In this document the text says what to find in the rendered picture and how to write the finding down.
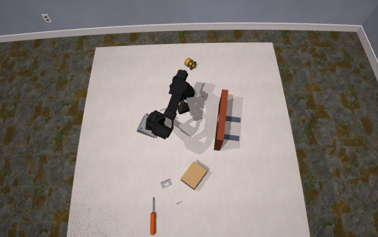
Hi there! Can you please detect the tan cardboard box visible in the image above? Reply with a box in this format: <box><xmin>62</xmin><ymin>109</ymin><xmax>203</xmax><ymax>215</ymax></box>
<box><xmin>181</xmin><ymin>162</ymin><xmax>207</xmax><ymax>190</ymax></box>

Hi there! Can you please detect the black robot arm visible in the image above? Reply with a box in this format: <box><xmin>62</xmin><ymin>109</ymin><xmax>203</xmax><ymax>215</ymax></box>
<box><xmin>146</xmin><ymin>69</ymin><xmax>195</xmax><ymax>139</ymax></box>

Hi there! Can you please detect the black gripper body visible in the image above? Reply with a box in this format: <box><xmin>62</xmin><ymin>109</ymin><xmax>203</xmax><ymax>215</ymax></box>
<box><xmin>177</xmin><ymin>94</ymin><xmax>190</xmax><ymax>114</ymax></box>

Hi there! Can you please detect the orange-handled screwdriver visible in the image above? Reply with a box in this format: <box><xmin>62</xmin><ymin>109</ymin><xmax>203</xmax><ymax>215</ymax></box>
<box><xmin>150</xmin><ymin>197</ymin><xmax>156</xmax><ymax>235</ymax></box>

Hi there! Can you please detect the reddish-brown wooden door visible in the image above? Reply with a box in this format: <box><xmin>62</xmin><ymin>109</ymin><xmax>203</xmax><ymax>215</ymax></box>
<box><xmin>214</xmin><ymin>89</ymin><xmax>228</xmax><ymax>151</ymax></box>

